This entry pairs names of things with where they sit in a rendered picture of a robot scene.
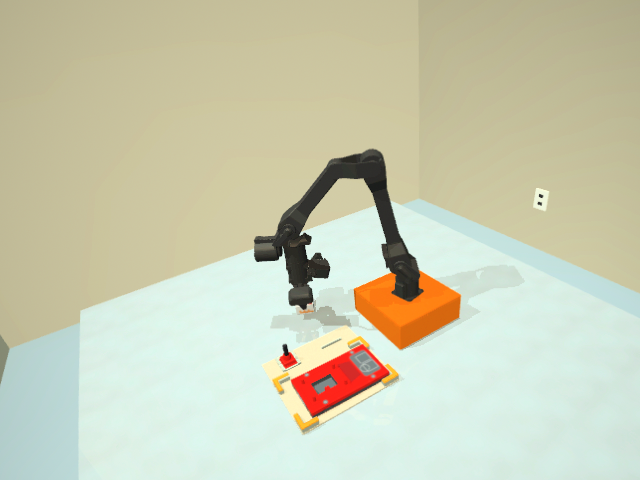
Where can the red square block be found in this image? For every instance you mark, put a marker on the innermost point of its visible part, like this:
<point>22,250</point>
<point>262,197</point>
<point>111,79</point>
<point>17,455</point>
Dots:
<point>287,358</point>

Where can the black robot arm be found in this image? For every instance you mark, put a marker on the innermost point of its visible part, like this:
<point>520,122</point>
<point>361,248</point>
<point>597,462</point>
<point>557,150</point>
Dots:
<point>371,166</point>

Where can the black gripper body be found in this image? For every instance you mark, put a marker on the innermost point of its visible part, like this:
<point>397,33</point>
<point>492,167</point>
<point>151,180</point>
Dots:
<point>297,274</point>

